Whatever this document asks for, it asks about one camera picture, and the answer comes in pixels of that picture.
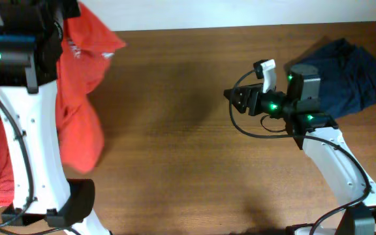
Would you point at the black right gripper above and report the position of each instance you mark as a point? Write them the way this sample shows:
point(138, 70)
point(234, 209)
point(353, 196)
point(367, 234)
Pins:
point(251, 93)

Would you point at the red t-shirt with white print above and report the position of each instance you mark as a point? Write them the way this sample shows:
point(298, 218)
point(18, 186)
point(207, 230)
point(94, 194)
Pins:
point(88, 47)

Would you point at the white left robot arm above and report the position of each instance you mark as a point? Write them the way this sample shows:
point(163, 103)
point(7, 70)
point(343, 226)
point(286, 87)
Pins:
point(31, 33)

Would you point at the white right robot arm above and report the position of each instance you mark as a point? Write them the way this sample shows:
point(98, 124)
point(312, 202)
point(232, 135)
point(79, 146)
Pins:
point(317, 134)

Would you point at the folded navy blue garment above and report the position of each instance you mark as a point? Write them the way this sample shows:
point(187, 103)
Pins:
point(348, 77)

